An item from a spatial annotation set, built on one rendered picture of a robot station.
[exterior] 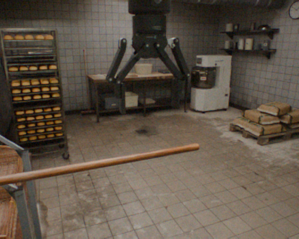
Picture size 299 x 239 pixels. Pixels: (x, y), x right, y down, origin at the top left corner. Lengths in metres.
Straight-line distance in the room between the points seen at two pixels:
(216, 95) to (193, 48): 1.51
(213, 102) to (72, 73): 3.31
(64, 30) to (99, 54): 0.90
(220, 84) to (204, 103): 0.59
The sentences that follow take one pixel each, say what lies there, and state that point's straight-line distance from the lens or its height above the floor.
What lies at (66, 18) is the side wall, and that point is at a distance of 5.82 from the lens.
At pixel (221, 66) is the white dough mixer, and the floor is 1.08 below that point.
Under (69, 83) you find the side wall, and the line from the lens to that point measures 5.87.
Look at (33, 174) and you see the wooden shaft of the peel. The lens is 0.91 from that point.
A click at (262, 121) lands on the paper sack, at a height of 0.37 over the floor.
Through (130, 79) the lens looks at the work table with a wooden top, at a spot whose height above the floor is 0.86.
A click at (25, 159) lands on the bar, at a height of 0.89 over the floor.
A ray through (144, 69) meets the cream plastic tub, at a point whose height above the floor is 1.03.
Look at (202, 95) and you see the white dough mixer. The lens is 5.88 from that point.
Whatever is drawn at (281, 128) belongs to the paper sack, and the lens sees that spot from 4.74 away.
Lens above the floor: 1.62
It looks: 17 degrees down
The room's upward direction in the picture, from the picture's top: straight up
